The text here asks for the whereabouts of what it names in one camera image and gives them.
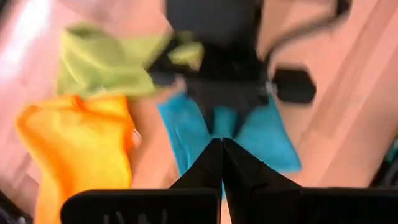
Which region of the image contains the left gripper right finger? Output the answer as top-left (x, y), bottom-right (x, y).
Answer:
top-left (222, 138), bottom-right (398, 224)

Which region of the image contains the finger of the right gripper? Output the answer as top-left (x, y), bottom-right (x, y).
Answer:
top-left (149, 57), bottom-right (218, 134)
top-left (239, 70), bottom-right (317, 136)

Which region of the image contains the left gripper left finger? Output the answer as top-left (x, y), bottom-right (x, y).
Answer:
top-left (60, 138), bottom-right (223, 224)

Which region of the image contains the blue microfiber towel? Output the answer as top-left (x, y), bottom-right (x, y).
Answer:
top-left (157, 91), bottom-right (303, 194)

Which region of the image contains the green microfiber towel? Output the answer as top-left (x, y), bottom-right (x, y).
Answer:
top-left (57, 23), bottom-right (206, 97)

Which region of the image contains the orange microfiber towel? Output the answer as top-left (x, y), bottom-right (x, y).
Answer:
top-left (15, 93), bottom-right (137, 224)

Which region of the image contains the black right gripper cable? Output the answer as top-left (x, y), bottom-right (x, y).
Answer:
top-left (256, 0), bottom-right (354, 62)

